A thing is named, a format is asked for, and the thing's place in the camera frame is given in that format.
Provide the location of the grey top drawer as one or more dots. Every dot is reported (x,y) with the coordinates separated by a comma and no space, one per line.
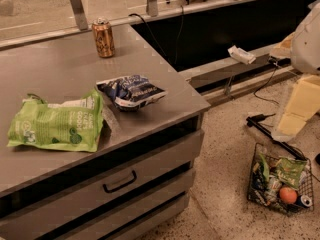
(71,208)

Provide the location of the green snack bag in basket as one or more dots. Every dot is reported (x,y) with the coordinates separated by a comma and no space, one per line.
(289,171)

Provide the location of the orange fruit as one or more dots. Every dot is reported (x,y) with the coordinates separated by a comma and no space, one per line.
(288,195)

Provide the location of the blue chip bag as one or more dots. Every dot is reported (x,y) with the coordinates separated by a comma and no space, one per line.
(130,93)

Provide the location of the grey lower drawer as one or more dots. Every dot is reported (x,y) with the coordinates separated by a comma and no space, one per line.
(131,219)

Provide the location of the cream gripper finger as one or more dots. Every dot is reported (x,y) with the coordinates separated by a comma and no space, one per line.
(282,49)
(300,101)

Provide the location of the green chip bag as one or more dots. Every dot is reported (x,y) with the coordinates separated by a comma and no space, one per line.
(71,126)

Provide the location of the blue can in basket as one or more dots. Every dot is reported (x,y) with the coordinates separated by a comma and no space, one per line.
(304,201)

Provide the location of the black drawer handle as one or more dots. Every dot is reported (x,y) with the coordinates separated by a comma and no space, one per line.
(130,178)

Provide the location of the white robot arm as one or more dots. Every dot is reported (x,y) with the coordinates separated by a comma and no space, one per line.
(305,46)

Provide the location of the grey drawer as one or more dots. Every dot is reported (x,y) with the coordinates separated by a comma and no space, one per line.
(71,208)
(131,219)

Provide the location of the orange soda can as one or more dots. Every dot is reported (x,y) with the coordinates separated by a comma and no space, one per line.
(103,36)

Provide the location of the black wire basket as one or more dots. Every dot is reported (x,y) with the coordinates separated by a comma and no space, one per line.
(279,183)

